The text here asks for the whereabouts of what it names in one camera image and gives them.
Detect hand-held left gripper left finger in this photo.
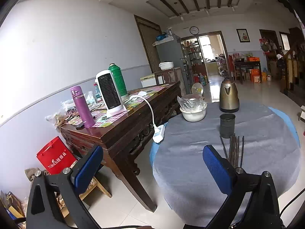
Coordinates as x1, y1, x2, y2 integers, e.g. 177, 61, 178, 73
26, 145, 112, 229

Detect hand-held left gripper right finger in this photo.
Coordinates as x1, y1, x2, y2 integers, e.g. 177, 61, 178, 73
203, 145, 282, 229

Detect bundle of dark chopsticks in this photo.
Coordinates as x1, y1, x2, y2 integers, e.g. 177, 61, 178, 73
220, 134, 245, 169

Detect dark grey utensil holder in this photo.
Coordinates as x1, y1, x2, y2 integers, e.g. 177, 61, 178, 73
219, 113, 236, 139

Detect small wooden stool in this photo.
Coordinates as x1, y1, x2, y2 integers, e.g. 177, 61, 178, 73
79, 176, 112, 202

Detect grey tablecloth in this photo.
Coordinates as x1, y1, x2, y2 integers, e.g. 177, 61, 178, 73
152, 101, 301, 227

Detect red paper shopping bag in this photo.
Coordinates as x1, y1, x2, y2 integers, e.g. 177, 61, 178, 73
36, 136, 78, 175

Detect dark wooden side table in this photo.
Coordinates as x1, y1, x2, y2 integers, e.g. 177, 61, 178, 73
59, 81, 183, 212

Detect checked table mat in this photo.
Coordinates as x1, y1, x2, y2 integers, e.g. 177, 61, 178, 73
68, 84, 167, 128

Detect clear bag of snacks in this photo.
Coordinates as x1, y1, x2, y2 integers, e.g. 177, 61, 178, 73
45, 106, 70, 130

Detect white bowl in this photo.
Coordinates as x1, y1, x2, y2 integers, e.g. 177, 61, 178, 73
180, 105, 207, 122

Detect purple thermos bottle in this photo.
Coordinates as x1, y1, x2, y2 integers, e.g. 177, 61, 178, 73
70, 85, 96, 128

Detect white power strip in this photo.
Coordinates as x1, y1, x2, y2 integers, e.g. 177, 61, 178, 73
152, 125, 166, 144

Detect clear plastic water bottle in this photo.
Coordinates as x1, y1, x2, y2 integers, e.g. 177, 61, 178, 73
93, 83, 102, 103

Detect gold electric kettle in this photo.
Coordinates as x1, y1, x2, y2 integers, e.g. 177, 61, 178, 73
219, 77, 240, 113

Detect clear plastic bag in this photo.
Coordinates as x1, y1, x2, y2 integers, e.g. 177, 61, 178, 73
177, 94, 208, 112

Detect white space heater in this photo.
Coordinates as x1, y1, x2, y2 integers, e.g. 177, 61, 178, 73
95, 70, 127, 118

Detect small white fan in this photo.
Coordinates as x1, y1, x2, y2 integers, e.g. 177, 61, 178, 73
192, 83, 204, 95

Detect blue table cover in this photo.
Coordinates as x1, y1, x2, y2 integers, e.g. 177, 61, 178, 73
149, 107, 301, 211

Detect green thermos flask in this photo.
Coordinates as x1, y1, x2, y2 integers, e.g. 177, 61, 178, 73
109, 63, 128, 97

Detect white storage box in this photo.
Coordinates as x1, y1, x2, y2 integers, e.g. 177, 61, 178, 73
140, 74, 156, 88

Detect dark wooden chair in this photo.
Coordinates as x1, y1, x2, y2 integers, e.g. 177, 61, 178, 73
154, 67, 183, 85

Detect dark wooden dining table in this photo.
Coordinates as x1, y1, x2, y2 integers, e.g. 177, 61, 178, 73
234, 61, 262, 84

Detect white rice cooker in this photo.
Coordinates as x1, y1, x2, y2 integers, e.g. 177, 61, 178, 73
159, 61, 175, 70

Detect grey refrigerator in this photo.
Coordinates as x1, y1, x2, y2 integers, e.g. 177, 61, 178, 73
155, 35, 189, 93

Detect brown wooden door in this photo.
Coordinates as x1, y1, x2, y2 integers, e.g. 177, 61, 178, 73
134, 15, 162, 73

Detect white power cable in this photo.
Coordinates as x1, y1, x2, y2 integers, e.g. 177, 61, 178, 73
129, 95, 159, 127

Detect framed wall picture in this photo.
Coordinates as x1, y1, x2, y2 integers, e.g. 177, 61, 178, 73
236, 29, 250, 43

